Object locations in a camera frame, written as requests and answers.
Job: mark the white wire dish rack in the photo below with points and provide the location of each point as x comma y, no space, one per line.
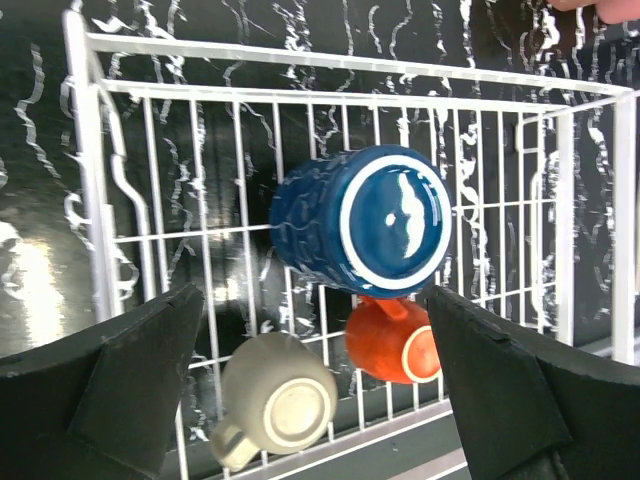
183,144

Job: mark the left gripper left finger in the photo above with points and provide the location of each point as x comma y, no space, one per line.
100,403

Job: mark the beige ceramic mug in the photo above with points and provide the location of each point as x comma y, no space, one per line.
279,397

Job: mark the orange ceramic mug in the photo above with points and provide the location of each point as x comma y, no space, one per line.
392,340

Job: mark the pink plastic cup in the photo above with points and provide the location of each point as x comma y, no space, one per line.
609,11

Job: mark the blue ceramic mug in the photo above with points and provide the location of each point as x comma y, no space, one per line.
372,222

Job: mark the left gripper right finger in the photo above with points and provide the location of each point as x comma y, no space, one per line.
529,407

